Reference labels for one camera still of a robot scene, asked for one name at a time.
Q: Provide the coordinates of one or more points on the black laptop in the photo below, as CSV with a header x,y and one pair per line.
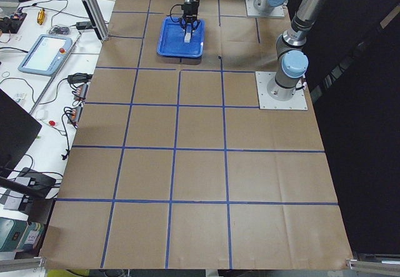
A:
x,y
18,131

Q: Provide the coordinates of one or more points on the brown paper table cover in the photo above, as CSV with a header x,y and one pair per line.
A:
x,y
174,164

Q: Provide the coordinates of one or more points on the teach pendant tablet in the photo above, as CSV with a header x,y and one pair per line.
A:
x,y
47,55

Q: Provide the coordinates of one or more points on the black power adapter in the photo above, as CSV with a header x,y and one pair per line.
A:
x,y
84,25

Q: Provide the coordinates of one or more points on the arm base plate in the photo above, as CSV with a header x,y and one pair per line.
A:
x,y
273,97
252,13

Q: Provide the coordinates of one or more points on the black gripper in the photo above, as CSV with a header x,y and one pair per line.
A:
x,y
190,8

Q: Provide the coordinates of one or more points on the aluminium frame post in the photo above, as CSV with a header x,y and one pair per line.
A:
x,y
96,18

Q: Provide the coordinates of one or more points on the blue plastic tray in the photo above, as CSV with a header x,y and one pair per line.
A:
x,y
171,40

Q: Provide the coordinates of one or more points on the gold cylindrical tool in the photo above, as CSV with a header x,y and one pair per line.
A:
x,y
41,16

